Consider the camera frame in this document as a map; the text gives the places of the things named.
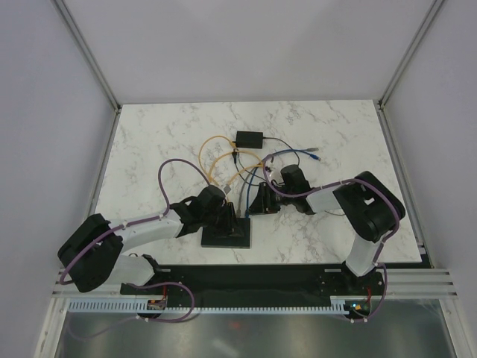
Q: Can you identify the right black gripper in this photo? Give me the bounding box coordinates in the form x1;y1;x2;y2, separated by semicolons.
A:
246;182;295;216

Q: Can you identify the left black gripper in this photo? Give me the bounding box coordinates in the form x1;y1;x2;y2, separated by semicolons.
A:
202;202;244;238

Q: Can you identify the yellow ethernet cable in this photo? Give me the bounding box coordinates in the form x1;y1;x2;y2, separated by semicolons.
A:
223;162;268;191
208;150;265;187
199;136;236;187

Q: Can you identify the black network switch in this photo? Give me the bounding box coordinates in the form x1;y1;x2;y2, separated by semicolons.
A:
200;218;251;249

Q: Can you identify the black power cord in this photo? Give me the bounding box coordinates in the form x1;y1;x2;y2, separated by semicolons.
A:
233;136;346;217

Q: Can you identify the blue ethernet cable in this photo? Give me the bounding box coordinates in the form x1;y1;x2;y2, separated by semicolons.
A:
244;147;321;219

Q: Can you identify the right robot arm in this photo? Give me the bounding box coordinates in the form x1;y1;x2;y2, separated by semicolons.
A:
246;165;405;294

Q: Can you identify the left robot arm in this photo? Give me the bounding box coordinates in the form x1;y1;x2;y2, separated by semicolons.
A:
57;185;237;292

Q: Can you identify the black power adapter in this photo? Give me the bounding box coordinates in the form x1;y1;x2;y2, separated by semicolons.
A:
235;131;264;149

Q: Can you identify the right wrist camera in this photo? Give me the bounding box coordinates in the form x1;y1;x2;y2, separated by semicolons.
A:
265;156;280;183

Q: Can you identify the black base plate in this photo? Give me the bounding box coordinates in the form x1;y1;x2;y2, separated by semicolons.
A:
120;264;385;309

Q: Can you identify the white slotted cable duct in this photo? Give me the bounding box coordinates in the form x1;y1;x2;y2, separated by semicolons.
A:
67;298;349;315

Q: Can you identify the aluminium frame rail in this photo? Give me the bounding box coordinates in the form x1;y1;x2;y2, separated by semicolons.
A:
52;268;458;299

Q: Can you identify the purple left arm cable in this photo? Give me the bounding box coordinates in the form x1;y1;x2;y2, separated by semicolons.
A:
59;159;213;340

